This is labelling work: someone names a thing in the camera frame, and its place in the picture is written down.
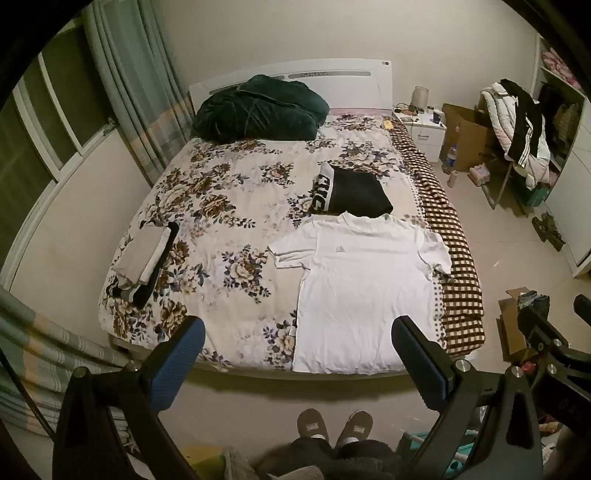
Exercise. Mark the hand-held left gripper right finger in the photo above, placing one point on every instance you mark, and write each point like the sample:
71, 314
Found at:
407, 344

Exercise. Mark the green box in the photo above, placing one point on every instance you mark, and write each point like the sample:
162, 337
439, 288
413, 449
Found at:
535, 197

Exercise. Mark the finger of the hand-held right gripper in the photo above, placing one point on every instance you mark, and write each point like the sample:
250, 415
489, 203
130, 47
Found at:
583, 307
540, 327

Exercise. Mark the white bed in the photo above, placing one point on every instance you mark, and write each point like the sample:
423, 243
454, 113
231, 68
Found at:
351, 87

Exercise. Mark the beige table lamp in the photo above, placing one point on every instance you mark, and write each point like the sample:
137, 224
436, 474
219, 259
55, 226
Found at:
420, 98

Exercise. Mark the pink bedding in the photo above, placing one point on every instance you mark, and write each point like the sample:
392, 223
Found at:
558, 64

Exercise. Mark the brown checked blanket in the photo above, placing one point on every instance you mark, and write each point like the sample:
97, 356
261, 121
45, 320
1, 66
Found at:
443, 217

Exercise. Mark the person's right leg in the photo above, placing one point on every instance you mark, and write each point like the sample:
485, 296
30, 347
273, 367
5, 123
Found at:
369, 459

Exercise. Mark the teal and white plastic frame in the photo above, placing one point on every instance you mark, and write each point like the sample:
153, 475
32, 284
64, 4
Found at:
455, 450

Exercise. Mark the pink tissue pack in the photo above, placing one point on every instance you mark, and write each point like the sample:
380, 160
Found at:
479, 174

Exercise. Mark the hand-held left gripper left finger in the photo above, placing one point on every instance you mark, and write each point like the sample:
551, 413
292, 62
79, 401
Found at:
191, 344

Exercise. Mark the white T-shirt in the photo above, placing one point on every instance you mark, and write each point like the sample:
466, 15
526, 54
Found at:
364, 286

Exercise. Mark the black garment with white band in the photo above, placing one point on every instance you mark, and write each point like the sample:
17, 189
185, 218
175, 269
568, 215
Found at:
360, 194

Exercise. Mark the grey fluffy cloth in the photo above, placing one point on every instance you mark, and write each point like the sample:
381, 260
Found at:
240, 466

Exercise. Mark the large cardboard box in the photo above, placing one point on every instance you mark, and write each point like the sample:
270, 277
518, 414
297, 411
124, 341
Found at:
466, 134

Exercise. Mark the dark green duvet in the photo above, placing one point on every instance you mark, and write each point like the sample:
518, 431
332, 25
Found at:
258, 110

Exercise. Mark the small open cardboard box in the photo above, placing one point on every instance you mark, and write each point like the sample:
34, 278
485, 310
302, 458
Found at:
510, 323

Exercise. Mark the black jacket with white stripes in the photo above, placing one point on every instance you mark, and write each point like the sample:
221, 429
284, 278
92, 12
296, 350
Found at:
531, 120

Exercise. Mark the stack of folded clothes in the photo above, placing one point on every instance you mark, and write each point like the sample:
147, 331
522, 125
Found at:
141, 296

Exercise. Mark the white folded garment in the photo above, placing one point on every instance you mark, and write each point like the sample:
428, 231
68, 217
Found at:
156, 270

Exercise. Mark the white nightstand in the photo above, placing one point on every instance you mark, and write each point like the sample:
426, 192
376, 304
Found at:
427, 138

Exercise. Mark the dark patterned slipper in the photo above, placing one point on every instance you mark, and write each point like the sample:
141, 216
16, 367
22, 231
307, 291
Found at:
549, 230

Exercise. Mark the floral blanket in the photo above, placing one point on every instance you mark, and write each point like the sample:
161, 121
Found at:
221, 194

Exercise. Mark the yellow packet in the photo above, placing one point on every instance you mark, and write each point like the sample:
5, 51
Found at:
387, 124

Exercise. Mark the striped green curtain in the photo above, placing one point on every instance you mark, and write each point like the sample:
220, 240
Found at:
51, 360
134, 92

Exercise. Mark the metal chair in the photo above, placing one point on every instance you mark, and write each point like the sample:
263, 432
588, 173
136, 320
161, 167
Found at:
501, 185

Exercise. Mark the yellow box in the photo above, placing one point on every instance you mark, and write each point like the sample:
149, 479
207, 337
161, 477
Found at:
205, 464

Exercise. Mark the white wardrobe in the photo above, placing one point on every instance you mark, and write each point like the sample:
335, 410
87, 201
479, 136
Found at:
572, 207

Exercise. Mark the drink can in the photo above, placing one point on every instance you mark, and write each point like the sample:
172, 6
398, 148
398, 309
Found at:
453, 178

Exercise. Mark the plastic water bottle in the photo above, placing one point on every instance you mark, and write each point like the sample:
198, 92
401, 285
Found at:
451, 159

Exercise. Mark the grey slipper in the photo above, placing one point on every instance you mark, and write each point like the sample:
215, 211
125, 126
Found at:
313, 427
354, 429

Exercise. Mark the window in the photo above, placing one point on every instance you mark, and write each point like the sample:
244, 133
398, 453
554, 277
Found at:
41, 138

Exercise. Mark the grey folded garment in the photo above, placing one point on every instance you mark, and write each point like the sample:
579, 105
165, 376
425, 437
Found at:
138, 251

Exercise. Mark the chair with piled jackets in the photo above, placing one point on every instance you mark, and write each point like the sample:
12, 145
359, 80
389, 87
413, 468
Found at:
496, 110

